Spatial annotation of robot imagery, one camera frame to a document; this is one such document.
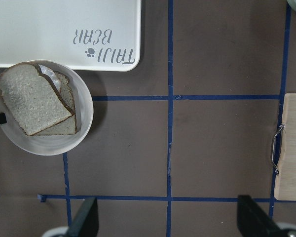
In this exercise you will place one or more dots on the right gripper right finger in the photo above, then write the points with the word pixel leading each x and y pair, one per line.
pixel 252 221

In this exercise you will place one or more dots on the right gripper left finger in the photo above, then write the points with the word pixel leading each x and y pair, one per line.
pixel 86 221

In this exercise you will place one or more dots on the bread slice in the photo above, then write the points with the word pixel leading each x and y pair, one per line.
pixel 68 126
pixel 32 102

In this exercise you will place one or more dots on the cream round plate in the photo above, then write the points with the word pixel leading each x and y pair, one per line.
pixel 49 145

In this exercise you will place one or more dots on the bread slice on plate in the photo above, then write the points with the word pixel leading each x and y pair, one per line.
pixel 68 126

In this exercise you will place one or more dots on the wooden cutting board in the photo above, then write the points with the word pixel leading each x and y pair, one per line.
pixel 285 181

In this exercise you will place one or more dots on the fake fried egg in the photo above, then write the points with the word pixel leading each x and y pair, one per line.
pixel 50 76

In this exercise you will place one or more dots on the cream bear tray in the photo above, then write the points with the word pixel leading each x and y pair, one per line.
pixel 94 35

